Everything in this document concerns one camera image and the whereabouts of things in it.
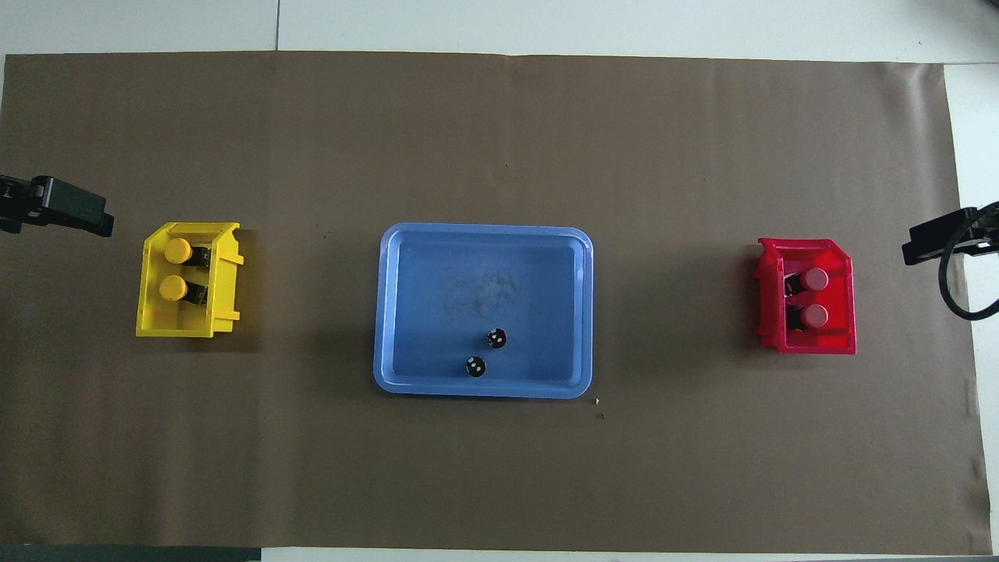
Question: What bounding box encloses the blue plastic tray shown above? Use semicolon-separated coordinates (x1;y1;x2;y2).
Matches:
373;222;594;400

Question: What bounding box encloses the red plastic bin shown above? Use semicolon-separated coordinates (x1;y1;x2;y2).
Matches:
754;237;858;356

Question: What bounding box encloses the brown paper mat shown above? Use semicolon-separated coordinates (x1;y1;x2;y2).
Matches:
0;51;992;555

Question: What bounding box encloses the yellow push button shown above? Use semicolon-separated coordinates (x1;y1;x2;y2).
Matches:
158;275;210;307
164;238;213;268

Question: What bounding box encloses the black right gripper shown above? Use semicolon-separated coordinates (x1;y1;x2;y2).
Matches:
903;201;999;266

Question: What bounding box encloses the yellow plastic bin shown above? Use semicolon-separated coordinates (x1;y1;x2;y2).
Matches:
135;222;245;339

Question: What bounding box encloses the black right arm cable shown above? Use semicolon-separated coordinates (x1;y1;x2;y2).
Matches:
937;201;999;321

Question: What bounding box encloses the red push button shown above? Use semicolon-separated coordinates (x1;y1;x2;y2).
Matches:
784;267;830;296
784;303;830;333

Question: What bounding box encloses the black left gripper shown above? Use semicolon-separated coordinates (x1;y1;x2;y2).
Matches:
0;176;115;237

